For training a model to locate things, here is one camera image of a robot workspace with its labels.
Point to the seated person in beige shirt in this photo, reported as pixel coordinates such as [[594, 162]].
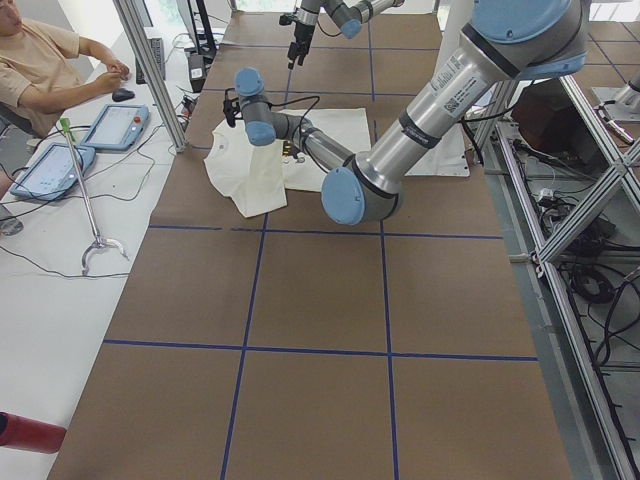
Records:
[[38, 82]]

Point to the aluminium frame rack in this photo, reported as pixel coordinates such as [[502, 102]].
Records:
[[572, 205]]

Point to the blue teach pendant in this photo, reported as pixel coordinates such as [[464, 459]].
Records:
[[117, 127], [53, 173]]

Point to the red cylinder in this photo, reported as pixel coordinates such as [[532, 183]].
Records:
[[21, 433]]

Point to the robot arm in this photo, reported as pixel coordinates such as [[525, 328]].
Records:
[[348, 20], [502, 40]]

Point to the blue teach pendant far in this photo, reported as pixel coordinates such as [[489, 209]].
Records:
[[117, 127]]

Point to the metal reacher grabber tool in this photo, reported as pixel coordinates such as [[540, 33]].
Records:
[[100, 242]]

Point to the blue teach pendant near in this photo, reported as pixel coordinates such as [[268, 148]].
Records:
[[53, 173]]

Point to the black computer mouse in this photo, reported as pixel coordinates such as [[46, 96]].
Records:
[[122, 94]]

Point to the cream long-sleeve cat shirt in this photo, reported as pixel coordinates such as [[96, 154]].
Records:
[[257, 178]]

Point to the aluminium frame column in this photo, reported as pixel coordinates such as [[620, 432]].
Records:
[[134, 29]]

